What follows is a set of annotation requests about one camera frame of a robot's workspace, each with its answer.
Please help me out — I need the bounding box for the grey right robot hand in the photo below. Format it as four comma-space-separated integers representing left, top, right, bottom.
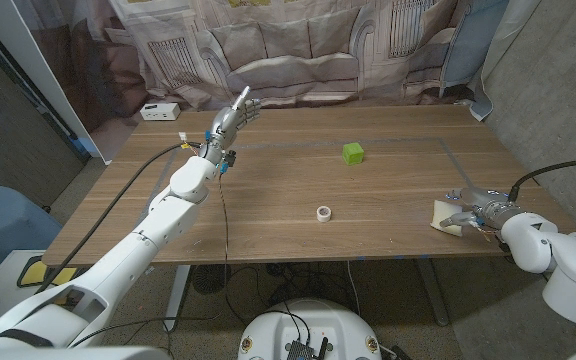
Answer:
439, 186, 519, 232

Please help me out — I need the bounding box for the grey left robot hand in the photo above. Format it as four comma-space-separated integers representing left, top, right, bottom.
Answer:
201, 85, 263, 167

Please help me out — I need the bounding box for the pale yellow sponge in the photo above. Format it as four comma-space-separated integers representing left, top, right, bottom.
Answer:
429, 199, 469, 238

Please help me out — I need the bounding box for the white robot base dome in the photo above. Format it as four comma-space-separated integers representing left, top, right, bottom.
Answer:
237, 298, 383, 360

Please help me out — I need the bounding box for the green cube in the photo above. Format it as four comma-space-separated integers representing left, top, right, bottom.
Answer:
342, 142, 366, 167

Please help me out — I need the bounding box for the white power strip box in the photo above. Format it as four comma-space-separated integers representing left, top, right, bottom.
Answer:
139, 102, 181, 122

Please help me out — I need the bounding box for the printed sofa backdrop cloth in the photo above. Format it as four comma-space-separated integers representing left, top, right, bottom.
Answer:
12, 0, 512, 121

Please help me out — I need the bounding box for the grey table leg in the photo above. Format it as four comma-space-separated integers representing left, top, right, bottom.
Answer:
415, 258, 450, 327

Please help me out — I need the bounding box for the black round floor fan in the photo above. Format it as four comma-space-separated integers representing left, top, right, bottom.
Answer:
191, 263, 232, 295

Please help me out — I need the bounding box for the pale grey hanging cloth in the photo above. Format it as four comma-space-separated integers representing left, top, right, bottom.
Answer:
469, 0, 544, 122

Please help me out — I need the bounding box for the white table leg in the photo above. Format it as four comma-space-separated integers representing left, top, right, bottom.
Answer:
163, 264, 192, 332

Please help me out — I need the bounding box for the white leaning panel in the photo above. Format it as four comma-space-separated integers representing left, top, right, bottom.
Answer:
0, 0, 114, 165

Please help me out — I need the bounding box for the white floor base yellow pad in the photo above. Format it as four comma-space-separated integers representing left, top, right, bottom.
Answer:
0, 248, 94, 329

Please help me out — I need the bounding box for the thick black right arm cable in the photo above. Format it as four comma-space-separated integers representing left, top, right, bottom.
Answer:
506, 157, 576, 204

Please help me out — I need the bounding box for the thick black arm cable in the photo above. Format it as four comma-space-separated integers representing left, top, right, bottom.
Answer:
32, 142, 204, 296
506, 157, 576, 204

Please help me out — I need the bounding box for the thin black left wrist cable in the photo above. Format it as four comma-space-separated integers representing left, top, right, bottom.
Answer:
216, 172, 231, 281

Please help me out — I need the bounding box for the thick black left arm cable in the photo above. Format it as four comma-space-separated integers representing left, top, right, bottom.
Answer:
32, 142, 204, 296

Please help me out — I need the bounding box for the black cable bundle under table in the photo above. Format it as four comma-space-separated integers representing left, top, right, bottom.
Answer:
265, 262, 354, 304

